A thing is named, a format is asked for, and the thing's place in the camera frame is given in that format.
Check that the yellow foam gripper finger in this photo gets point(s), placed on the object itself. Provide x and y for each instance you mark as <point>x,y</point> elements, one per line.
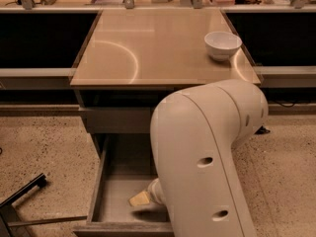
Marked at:
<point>142,198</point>

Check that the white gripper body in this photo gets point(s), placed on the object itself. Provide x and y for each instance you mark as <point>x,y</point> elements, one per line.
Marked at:
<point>154,191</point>

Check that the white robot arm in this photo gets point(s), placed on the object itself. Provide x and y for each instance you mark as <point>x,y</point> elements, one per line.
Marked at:
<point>193,133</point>

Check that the open middle drawer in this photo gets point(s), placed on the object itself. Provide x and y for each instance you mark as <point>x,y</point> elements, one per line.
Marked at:
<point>126,168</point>

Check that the closed top drawer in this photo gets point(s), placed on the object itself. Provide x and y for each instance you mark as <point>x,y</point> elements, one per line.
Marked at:
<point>116,120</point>

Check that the grey drawer cabinet with counter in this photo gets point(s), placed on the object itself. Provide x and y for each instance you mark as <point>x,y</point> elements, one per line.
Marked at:
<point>137,58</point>

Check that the black object on floor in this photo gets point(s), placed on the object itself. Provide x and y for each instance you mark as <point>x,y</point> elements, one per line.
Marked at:
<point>262,130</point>

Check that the white ceramic bowl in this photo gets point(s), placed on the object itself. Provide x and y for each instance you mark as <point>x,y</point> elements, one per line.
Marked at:
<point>221,46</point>

